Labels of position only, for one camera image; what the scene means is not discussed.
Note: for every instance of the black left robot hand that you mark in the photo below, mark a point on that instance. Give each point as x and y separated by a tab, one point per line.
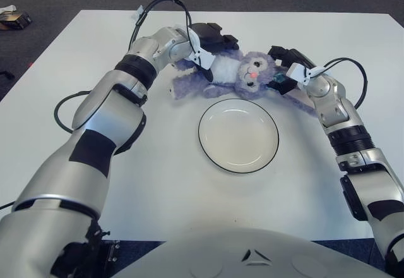
206	34

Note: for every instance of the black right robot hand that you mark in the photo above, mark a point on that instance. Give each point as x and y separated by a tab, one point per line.
298	57

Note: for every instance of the purple plush bunny doll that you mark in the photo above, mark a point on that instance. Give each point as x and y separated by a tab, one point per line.
252	69

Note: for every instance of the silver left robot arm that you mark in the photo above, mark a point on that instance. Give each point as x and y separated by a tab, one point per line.
94	117

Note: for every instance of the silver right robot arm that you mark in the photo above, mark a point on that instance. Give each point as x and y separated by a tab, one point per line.
334	110

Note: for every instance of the white plate black rim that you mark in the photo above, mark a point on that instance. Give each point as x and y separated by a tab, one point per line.
236	145

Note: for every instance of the black brown box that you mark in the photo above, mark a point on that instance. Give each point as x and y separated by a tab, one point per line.
15	21

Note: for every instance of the white paper scrap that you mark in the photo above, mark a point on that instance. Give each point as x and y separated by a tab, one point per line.
8	9

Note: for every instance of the grey robot torso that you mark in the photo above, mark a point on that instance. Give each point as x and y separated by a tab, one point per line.
236	256

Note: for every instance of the black metal bracket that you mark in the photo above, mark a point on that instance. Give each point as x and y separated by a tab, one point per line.
111	251

